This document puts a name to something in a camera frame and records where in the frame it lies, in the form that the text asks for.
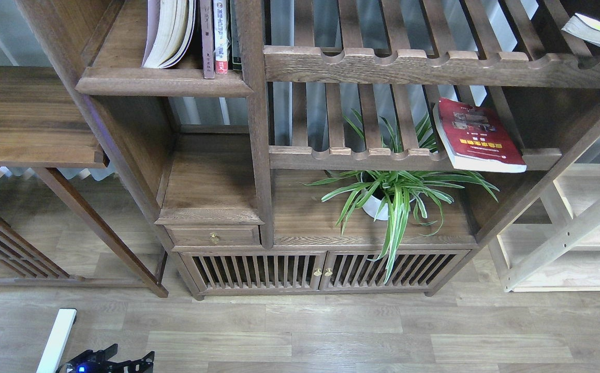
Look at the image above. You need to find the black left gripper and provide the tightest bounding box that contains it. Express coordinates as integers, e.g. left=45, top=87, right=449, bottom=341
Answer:
left=56, top=344, right=155, bottom=372

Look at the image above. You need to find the pale lavender cover book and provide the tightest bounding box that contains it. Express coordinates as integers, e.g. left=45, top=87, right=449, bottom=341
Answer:
left=142, top=1, right=196, bottom=68

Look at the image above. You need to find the light wooden shelf unit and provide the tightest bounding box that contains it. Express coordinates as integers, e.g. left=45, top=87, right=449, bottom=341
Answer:
left=489, top=163, right=600, bottom=292

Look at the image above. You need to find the white metal bar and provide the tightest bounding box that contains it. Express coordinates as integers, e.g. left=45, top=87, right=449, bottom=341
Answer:
left=36, top=308, right=77, bottom=373

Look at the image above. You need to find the brass drawer knob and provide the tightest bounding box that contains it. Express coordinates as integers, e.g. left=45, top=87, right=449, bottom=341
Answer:
left=210, top=232, right=221, bottom=244

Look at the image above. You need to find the dark wooden side table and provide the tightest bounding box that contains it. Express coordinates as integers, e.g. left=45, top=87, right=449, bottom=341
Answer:
left=0, top=66, right=169, bottom=297

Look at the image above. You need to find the dark wooden bookshelf cabinet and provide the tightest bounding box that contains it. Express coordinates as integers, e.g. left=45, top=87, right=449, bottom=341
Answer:
left=17, top=1, right=600, bottom=299

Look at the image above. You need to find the white plant pot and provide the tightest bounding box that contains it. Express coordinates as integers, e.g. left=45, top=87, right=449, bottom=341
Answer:
left=360, top=190, right=389, bottom=221

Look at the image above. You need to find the green spider plant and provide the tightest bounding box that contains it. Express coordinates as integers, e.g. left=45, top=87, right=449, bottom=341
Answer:
left=310, top=170, right=499, bottom=283

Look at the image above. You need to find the dark upright book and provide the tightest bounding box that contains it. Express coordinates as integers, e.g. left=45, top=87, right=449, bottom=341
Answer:
left=229, top=0, right=243, bottom=71

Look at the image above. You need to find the maroon upright book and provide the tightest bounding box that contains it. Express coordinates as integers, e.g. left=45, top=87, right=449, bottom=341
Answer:
left=199, top=0, right=215, bottom=79

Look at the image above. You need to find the red cover book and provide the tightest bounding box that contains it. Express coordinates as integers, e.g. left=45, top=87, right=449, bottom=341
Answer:
left=434, top=97, right=526, bottom=173

